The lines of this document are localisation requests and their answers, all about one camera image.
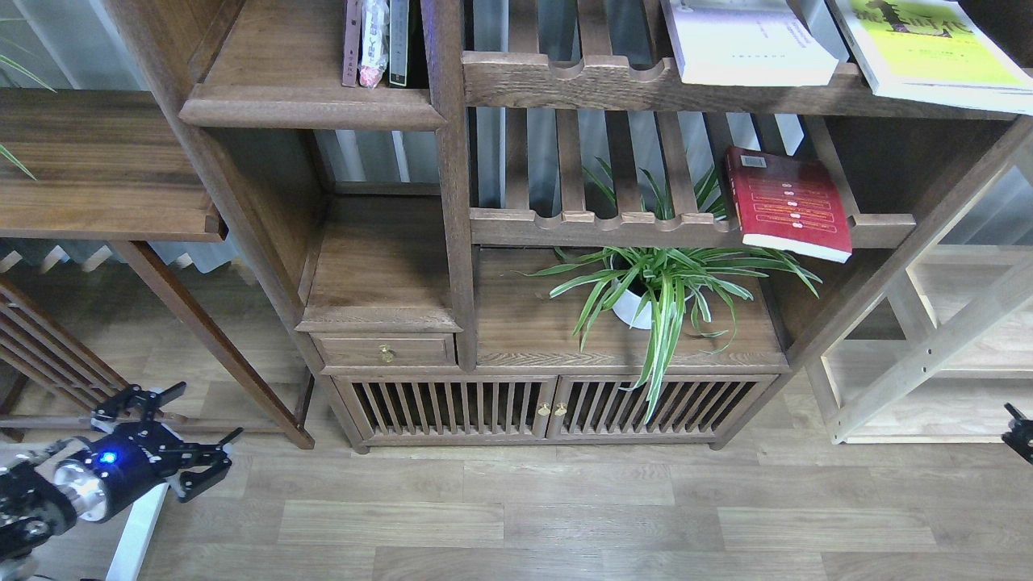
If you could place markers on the white pink upright book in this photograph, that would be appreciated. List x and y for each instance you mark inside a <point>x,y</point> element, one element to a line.
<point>376,17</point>

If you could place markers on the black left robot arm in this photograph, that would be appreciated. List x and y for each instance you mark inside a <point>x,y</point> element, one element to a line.
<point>34,509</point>

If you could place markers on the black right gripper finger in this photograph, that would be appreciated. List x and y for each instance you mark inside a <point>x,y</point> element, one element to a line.
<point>1019,436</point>

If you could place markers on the yellow green cover book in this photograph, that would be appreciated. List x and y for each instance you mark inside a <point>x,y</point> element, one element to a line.
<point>931,51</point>

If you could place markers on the white paperback book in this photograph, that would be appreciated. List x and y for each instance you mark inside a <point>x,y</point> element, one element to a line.
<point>745,44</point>

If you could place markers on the dark wooden side table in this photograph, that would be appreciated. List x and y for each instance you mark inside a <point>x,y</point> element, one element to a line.
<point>105,166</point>

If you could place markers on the white metal leg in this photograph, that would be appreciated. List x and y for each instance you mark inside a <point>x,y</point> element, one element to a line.
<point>136,536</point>

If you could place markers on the left slatted cabinet door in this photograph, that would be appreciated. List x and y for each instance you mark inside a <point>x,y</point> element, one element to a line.
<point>449,410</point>

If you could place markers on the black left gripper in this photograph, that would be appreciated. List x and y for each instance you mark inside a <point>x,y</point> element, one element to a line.
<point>112,472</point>

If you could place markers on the white plant pot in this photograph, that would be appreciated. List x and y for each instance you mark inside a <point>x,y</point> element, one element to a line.
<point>650,287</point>

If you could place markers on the slatted cabinet door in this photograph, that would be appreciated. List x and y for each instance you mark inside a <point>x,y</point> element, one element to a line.
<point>690,409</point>
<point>449,410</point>

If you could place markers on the right slatted cabinet door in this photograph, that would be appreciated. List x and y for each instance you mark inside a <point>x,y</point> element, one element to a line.
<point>690,409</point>

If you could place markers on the light wooden shelf unit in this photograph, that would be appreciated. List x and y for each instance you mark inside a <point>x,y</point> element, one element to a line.
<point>951,341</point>

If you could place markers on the red hardcover book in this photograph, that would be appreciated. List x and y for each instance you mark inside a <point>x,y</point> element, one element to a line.
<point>787,204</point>

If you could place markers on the dark wooden bookshelf cabinet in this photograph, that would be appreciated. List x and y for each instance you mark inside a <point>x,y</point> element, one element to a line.
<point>534,124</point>

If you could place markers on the brown spine upright book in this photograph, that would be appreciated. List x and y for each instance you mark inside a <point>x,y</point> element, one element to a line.
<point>351,42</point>

